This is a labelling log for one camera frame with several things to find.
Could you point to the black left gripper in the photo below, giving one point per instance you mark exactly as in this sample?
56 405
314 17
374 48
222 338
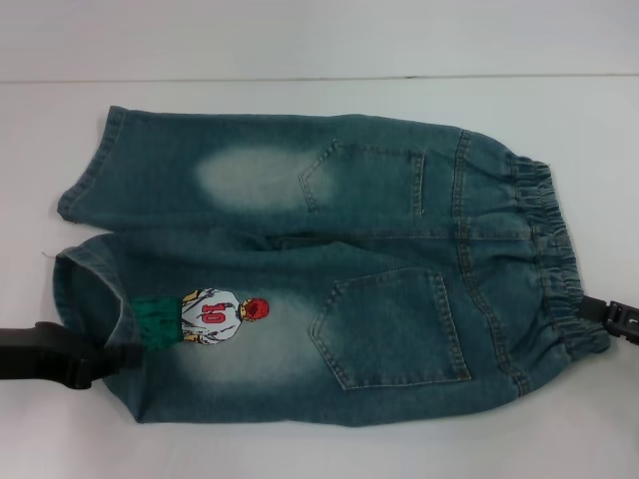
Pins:
30 354

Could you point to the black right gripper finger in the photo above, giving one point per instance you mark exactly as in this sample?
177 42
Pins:
616 319

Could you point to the blue denim shorts with print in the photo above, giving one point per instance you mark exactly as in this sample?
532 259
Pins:
374 239

